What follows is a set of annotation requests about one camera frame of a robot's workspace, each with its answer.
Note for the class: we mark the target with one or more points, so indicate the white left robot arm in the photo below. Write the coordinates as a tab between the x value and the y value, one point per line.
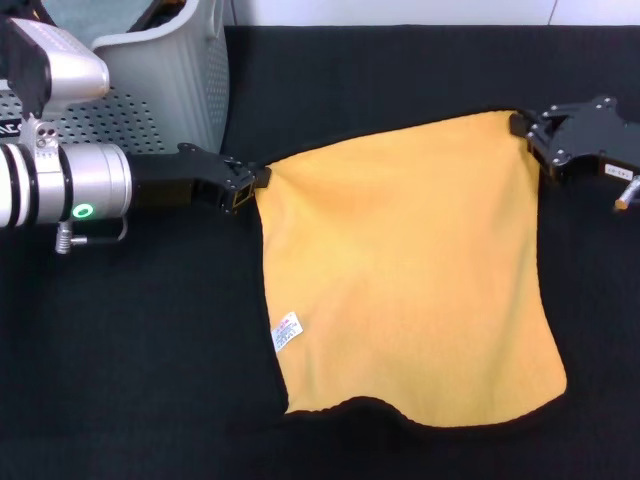
95	180

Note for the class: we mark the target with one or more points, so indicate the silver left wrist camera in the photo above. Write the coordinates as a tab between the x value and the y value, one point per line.
70	65

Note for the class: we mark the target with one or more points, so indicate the yellow towel with black border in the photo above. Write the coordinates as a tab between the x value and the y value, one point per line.
400	260

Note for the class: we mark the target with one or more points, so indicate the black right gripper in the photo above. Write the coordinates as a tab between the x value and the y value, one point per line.
585	135

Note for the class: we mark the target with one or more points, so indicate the grey perforated storage box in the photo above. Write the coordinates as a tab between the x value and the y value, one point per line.
170	80

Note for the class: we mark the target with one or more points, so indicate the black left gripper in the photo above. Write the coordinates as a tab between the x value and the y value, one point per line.
200	175

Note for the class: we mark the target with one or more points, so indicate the grey-green towel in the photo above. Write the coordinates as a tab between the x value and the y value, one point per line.
90	15

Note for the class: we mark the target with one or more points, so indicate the black cloth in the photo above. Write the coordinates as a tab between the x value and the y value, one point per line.
20	7

